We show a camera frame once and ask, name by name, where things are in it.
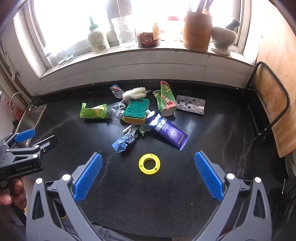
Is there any green cartoon snack wrapper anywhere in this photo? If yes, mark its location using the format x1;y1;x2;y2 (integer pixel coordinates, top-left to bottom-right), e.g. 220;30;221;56
153;81;177;117

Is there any yellow tape ring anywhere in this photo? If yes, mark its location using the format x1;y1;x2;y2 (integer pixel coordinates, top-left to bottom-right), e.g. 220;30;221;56
138;153;161;173

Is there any small green snack packet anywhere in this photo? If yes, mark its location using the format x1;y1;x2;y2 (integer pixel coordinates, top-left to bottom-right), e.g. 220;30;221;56
80;103;109;120

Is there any purple tube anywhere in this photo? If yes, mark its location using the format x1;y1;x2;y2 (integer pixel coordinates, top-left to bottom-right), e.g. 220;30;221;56
149;113;190;151

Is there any red-lidded jar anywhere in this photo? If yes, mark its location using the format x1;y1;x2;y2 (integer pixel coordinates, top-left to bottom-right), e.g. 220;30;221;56
165;16;183;41

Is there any wooden chair black frame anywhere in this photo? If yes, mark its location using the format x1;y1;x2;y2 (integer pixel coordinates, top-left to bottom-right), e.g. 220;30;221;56
245;61;296;158

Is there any wooden utensil holder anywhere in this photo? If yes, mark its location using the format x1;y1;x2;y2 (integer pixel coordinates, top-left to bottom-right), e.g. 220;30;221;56
183;10;213;52

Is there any jar of red chili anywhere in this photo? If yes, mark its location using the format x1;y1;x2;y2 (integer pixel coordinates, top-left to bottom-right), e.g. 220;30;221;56
135;20;161;49

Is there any clear wrapper orange print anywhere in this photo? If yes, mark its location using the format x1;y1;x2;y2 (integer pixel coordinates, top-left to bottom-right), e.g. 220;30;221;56
109;85;125;99

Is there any white stone pestle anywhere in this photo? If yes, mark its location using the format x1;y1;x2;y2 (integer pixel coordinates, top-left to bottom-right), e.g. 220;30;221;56
225;19;241;32

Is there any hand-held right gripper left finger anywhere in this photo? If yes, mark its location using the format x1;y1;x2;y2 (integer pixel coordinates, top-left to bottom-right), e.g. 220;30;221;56
26;152;103;241

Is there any steel faucet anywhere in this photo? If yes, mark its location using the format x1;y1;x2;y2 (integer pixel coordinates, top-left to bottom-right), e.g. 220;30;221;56
10;92;33;109

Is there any white stone mortar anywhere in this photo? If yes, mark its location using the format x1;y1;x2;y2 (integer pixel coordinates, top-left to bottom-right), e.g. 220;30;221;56
210;26;237;56

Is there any crumpled blue wrapper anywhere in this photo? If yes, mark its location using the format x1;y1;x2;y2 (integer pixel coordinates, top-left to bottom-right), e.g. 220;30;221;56
112;133;139;154

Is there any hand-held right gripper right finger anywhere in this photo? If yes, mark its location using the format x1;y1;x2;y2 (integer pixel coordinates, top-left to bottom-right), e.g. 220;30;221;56
194;151;272;241

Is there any clear glass jar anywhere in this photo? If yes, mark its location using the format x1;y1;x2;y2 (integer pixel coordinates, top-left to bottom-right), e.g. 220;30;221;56
111;16;137;49

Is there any white window frame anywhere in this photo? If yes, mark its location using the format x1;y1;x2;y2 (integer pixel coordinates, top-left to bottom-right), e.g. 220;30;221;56
13;0;253;78

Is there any bundle of kitchen utensils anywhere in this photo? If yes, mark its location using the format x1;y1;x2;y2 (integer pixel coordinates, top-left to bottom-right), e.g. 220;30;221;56
195;0;215;15

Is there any green scouring sponge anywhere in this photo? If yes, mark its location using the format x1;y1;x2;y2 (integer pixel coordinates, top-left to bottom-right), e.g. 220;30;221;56
122;98;151;126

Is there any white squeeze bottle green cap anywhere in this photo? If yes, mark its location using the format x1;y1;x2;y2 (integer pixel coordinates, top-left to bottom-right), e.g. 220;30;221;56
87;16;110;54

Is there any red white packet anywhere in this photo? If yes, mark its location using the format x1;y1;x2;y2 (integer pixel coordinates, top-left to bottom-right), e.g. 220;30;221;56
5;97;25;121

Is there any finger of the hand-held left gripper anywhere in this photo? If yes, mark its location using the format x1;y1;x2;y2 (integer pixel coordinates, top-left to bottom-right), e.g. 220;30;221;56
5;135;59;163
0;128;36;151

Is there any person's left hand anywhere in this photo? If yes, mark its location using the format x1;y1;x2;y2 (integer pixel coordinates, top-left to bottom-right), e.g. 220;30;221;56
0;177;27;210

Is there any white paper wrapper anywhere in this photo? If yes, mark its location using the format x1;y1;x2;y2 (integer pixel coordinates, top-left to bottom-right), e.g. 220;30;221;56
122;124;139;135

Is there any silver pill blister pack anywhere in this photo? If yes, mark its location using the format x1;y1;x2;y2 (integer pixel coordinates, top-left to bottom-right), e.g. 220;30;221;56
176;95;206;115

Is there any green white torn wrapper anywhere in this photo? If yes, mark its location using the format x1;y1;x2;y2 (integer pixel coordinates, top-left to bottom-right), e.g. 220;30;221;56
139;124;153;137

